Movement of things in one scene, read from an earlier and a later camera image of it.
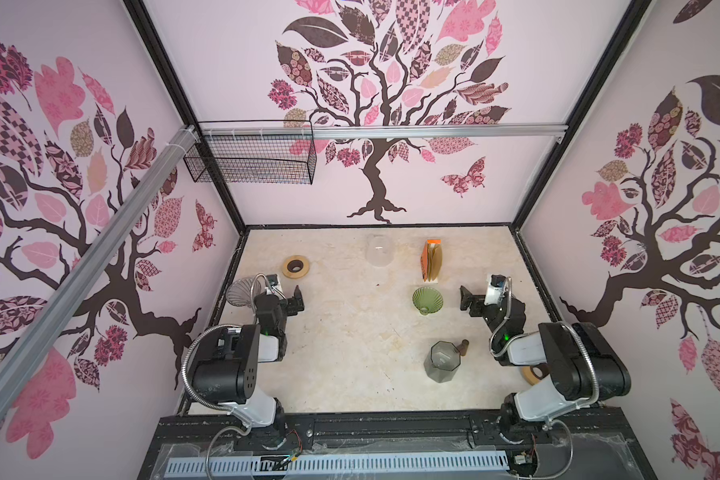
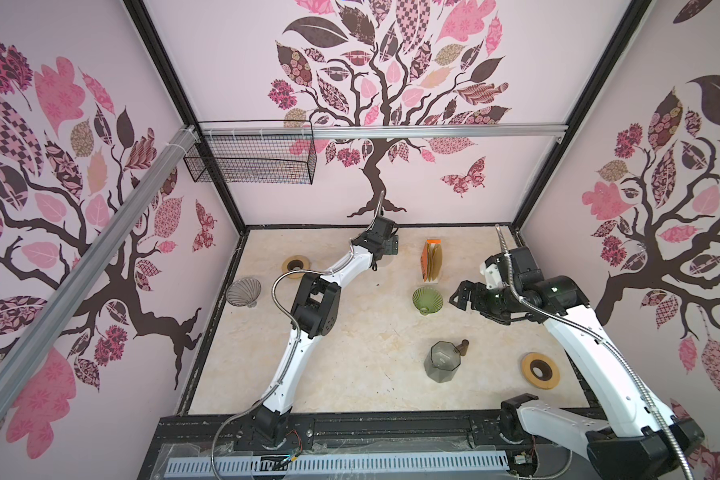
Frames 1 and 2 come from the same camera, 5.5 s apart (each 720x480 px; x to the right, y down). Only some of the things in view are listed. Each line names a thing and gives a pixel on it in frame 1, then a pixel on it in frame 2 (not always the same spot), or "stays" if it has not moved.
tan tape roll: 295,267 stays
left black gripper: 291,307 to 389,244
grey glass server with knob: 443,361 stays
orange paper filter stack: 431,260 stays
